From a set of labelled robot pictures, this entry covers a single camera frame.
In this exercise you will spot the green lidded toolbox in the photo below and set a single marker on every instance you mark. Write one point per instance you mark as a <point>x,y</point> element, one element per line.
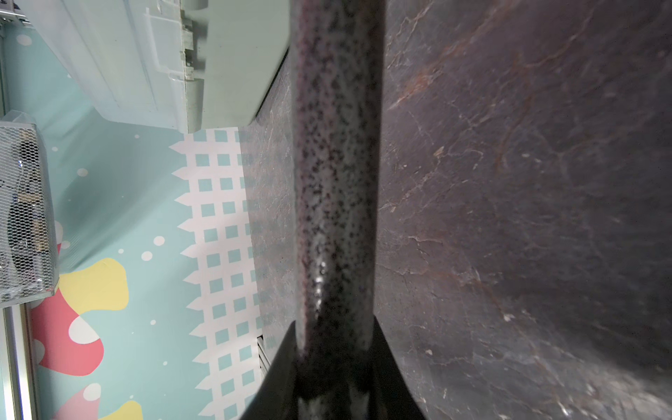
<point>183,65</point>

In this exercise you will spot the white wire wall basket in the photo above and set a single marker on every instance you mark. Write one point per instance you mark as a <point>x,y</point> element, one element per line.
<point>29,251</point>

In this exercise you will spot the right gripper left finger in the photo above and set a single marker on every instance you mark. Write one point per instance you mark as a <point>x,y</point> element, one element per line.
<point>277,397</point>

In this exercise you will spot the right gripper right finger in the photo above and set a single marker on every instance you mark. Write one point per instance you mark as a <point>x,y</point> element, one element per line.
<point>391,398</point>

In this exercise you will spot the black pick red handle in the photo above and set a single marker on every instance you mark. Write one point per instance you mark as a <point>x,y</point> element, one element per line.
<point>337,56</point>

